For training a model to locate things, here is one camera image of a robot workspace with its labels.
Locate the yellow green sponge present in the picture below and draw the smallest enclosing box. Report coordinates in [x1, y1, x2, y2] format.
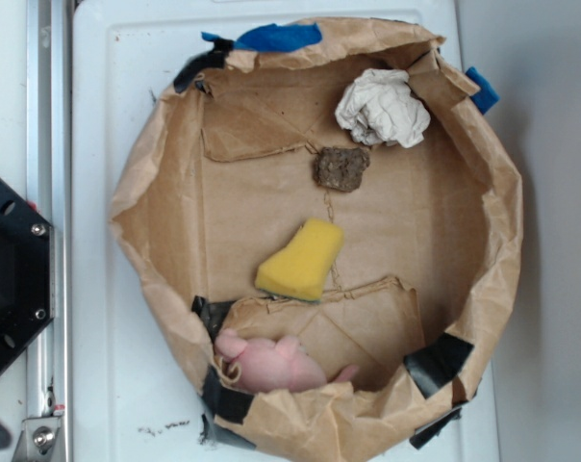
[255, 218, 344, 302]

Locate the brown paper bag bin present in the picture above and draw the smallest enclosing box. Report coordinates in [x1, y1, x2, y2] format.
[111, 17, 522, 461]

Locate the brown rough stone chunk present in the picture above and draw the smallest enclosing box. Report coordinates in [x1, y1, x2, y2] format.
[314, 147, 370, 193]

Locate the pink plush toy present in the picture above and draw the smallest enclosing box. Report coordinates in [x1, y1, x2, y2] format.
[215, 328, 330, 394]

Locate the crumpled white paper ball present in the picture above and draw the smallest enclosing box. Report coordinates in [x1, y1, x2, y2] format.
[335, 68, 431, 148]

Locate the blue tape strip top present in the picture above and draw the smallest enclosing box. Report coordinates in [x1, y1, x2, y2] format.
[200, 22, 323, 53]

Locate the blue tape piece right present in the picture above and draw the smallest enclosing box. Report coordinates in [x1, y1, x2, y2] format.
[466, 66, 500, 115]

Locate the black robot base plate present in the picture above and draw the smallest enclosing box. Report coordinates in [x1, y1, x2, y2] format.
[0, 178, 53, 376]

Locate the aluminium frame rail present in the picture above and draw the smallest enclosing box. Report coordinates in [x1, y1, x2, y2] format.
[26, 1, 76, 461]

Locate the metal corner bracket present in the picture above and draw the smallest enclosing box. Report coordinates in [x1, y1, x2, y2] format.
[12, 416, 63, 462]

